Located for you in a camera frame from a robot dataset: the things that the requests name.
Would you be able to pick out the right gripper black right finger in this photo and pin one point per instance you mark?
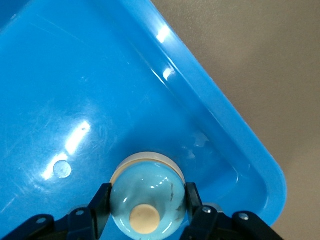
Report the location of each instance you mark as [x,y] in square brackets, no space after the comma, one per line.
[220,227]

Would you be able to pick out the blue plastic tray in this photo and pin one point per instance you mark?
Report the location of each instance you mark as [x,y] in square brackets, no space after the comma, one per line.
[75,75]

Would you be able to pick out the blue call bell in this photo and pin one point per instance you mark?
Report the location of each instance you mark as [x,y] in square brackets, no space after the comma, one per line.
[150,185]

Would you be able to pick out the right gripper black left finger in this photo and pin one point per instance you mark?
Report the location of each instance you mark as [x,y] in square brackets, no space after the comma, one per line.
[82,225]

